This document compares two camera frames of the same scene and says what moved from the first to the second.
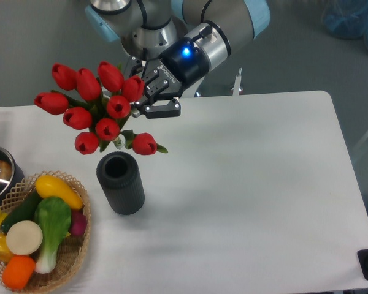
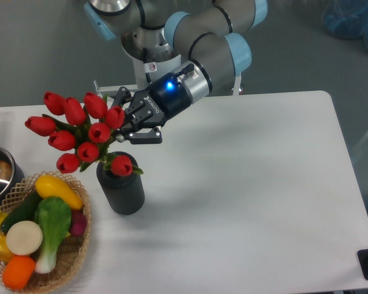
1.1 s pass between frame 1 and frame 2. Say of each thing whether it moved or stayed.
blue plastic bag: stayed
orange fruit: stayed
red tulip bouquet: moved
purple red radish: stayed
